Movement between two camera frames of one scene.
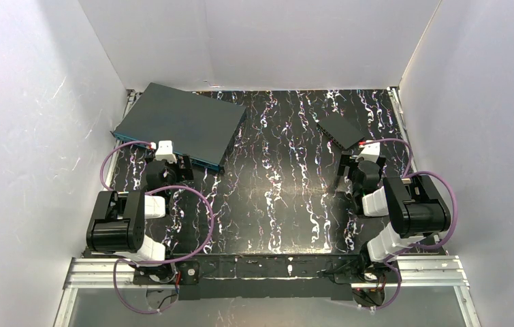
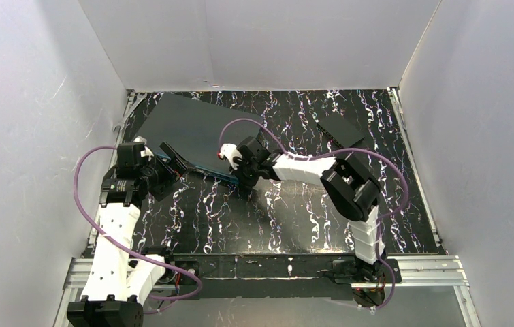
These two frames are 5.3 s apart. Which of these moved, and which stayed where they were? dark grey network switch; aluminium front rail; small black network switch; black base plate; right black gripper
Moved: dark grey network switch; right black gripper
Stayed: black base plate; aluminium front rail; small black network switch
